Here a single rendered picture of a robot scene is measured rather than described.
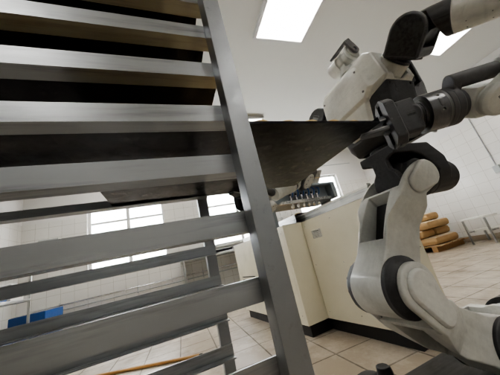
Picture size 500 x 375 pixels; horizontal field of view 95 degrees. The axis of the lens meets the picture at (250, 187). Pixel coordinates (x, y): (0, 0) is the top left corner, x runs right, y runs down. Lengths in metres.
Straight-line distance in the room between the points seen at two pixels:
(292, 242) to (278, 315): 1.67
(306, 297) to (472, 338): 1.28
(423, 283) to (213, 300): 0.50
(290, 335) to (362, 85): 0.75
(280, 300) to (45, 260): 0.26
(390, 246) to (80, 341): 0.63
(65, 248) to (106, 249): 0.04
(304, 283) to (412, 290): 1.39
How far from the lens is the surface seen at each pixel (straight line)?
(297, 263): 1.95
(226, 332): 0.75
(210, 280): 0.73
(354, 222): 1.62
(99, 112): 0.39
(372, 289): 0.67
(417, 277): 0.66
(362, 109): 0.87
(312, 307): 2.01
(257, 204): 0.30
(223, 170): 0.34
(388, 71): 0.92
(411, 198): 0.76
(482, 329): 0.90
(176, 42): 0.51
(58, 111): 0.40
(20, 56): 0.47
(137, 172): 0.33
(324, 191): 2.43
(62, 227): 5.57
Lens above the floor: 0.64
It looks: 17 degrees up
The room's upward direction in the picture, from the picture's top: 13 degrees counter-clockwise
